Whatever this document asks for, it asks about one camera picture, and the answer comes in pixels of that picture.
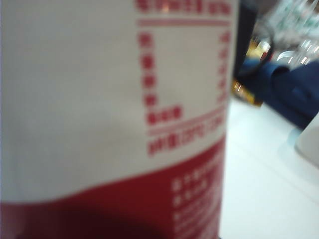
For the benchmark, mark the white rounded object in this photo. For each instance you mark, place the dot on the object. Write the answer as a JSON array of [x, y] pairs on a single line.
[[309, 147]]

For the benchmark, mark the shiny gold yellow object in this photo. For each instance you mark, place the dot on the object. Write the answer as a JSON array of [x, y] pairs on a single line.
[[246, 95]]

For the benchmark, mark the clear red-label plastic water bottle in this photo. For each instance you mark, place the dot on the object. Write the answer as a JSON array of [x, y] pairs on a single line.
[[74, 99]]

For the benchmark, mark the black pen holder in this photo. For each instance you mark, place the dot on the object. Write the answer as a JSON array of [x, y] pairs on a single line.
[[245, 37]]

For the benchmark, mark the dark blue fabric item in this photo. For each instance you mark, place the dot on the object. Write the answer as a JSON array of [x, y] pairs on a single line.
[[286, 87]]

